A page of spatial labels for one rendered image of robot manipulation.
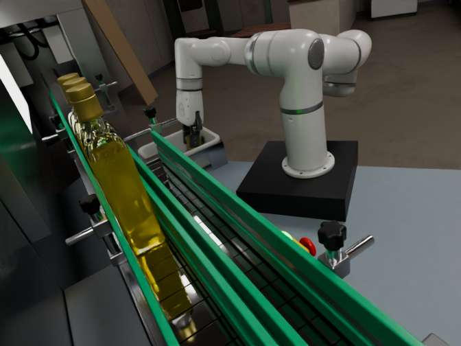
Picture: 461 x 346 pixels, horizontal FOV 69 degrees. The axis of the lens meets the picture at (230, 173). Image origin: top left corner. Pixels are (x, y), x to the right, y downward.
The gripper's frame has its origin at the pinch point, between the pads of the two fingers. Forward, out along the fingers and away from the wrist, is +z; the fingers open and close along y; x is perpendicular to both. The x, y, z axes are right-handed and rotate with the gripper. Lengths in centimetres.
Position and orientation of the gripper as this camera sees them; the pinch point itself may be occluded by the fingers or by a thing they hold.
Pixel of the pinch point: (191, 139)
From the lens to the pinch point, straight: 103.3
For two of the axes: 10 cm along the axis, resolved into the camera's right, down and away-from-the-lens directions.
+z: -0.2, 9.2, 4.0
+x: 8.6, -1.9, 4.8
